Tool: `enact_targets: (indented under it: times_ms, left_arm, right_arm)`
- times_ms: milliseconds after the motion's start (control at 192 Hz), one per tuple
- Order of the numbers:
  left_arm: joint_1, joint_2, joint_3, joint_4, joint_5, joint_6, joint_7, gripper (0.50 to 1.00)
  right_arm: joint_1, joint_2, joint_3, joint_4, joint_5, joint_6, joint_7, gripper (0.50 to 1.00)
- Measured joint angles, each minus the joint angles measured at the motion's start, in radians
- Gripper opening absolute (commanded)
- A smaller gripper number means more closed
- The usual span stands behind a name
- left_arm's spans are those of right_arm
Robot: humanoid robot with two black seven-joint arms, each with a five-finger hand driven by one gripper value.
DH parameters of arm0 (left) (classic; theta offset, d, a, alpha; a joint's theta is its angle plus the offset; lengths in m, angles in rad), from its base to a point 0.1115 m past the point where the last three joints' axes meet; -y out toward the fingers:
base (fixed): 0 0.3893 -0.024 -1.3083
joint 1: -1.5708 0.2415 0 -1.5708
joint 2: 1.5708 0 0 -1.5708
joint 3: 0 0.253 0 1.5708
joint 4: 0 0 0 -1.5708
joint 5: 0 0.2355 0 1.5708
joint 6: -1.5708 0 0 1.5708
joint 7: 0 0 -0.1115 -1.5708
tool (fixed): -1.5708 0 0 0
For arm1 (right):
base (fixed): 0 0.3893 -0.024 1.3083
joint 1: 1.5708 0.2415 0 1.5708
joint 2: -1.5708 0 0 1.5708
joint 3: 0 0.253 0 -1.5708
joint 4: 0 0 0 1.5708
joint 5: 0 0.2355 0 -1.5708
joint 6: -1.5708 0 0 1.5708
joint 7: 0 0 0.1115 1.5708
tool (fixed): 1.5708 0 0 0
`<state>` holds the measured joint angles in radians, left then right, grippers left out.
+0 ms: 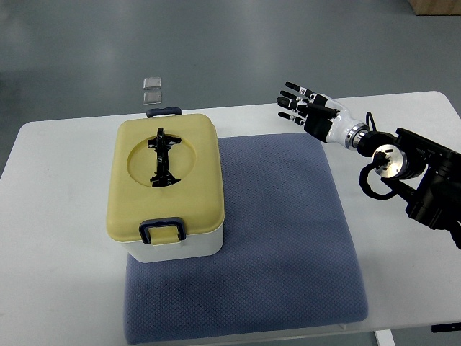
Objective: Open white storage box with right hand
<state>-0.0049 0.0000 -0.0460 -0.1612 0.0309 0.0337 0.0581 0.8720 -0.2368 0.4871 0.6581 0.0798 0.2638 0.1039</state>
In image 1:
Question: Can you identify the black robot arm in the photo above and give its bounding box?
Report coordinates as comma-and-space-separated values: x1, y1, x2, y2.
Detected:
354, 128, 460, 247

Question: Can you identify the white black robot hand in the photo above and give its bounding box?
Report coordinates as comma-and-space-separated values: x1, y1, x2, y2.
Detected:
277, 82, 370, 150

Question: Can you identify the blue fabric cushion mat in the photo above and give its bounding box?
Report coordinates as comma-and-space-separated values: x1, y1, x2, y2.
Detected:
124, 133, 368, 344

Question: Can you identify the navy front latch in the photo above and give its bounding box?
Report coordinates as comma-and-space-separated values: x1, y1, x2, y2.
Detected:
138, 217, 187, 244

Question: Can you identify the white table leg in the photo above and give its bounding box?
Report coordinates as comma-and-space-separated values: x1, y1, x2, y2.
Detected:
375, 329, 396, 346

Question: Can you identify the black bracket under table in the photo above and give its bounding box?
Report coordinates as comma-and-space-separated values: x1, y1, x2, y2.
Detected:
431, 322, 461, 333

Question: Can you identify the yellow storage box lid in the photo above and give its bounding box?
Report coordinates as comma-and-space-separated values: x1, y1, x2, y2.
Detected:
107, 114, 225, 244

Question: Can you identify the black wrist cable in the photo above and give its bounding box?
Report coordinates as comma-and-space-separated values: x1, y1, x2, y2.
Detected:
359, 111, 397, 200

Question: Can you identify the black lid handle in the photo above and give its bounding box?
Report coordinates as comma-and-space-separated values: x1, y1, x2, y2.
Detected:
147, 127, 182, 187

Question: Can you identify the white storage box base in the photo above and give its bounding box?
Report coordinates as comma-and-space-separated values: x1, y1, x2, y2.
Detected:
126, 136, 225, 263

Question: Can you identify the cardboard box corner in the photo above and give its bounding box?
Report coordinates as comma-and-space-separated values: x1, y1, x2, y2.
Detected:
408, 0, 460, 16

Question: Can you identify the navy rear latch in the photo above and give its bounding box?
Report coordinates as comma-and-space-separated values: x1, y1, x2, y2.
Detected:
146, 107, 182, 118

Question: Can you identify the navy latch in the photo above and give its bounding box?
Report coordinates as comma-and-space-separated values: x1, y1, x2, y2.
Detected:
138, 217, 187, 244
146, 107, 182, 118

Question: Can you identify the upper floor marker plate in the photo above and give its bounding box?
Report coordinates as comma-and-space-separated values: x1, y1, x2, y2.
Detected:
143, 76, 162, 90

